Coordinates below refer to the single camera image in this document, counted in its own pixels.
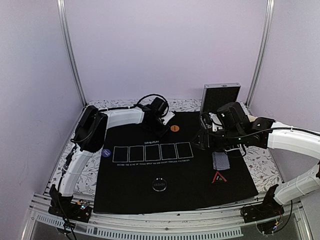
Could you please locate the red black triangle card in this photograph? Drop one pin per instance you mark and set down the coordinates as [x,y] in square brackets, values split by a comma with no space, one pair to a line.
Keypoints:
[218,178]

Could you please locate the purple small blind button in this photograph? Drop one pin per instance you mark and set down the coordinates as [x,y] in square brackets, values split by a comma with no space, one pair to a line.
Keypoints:
[106,153]

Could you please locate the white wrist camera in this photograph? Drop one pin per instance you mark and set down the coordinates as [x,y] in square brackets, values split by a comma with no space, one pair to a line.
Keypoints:
[215,122]
[167,118]

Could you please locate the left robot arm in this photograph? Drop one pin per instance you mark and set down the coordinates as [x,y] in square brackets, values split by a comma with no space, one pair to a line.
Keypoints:
[89,138]

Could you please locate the left aluminium frame post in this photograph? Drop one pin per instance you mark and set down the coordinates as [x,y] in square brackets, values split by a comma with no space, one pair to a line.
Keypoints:
[69,49]

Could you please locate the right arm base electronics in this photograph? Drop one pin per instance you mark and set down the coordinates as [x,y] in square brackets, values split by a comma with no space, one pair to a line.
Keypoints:
[263,211]

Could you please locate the front aluminium rail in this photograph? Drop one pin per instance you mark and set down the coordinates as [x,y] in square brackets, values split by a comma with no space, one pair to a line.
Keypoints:
[214,223]

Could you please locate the orange big blind button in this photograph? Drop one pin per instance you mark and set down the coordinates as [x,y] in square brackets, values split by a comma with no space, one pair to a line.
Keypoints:
[174,128]

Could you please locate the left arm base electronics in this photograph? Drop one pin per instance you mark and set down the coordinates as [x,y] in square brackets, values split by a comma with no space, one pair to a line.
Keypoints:
[63,207]

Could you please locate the blue playing card deck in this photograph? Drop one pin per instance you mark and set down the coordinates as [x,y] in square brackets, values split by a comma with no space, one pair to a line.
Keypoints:
[220,161]

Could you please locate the black poker mat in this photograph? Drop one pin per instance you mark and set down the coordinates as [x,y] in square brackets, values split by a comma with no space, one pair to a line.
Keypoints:
[124,180]

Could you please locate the right aluminium frame post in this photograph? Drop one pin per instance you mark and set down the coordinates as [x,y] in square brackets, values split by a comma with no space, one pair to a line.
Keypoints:
[270,4]

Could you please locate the aluminium poker chip case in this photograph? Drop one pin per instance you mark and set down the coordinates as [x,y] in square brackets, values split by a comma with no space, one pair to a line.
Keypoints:
[216,95]

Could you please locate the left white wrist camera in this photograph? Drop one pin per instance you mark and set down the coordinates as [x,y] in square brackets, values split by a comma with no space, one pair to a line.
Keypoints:
[167,118]

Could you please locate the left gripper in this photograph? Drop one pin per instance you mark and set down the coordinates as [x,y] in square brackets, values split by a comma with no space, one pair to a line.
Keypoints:
[161,133]

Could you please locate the clear dealer button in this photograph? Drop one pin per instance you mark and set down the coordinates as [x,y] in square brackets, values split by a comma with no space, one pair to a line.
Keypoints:
[159,184]

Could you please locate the aluminium frame post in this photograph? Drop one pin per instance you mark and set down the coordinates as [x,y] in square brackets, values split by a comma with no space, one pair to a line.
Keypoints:
[270,4]
[69,49]

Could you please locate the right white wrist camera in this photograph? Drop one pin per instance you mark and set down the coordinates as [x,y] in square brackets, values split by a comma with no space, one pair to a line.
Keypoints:
[215,122]

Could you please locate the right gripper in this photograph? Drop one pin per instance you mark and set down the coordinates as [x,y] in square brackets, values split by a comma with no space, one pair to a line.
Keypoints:
[206,141]

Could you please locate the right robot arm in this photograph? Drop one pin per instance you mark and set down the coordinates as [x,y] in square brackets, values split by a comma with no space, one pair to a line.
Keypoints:
[237,129]

